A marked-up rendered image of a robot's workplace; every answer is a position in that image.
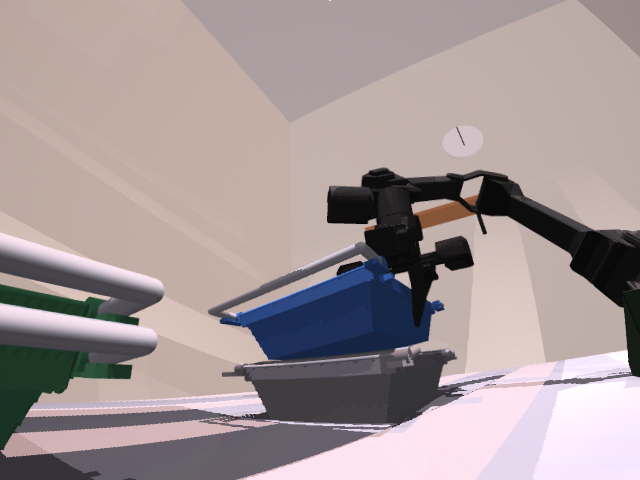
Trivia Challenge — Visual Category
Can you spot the blue plastic tray with grey wire bar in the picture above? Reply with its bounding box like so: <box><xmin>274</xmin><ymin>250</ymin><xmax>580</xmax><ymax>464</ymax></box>
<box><xmin>208</xmin><ymin>242</ymin><xmax>445</xmax><ymax>360</ymax></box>

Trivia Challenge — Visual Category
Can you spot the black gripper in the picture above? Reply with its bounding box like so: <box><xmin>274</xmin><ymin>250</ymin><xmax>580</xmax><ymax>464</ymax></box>
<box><xmin>337</xmin><ymin>213</ymin><xmax>474</xmax><ymax>328</ymax></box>

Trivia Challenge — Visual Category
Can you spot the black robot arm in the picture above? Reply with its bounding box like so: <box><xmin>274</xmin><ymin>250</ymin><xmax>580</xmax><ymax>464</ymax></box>
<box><xmin>327</xmin><ymin>167</ymin><xmax>640</xmax><ymax>308</ymax></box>

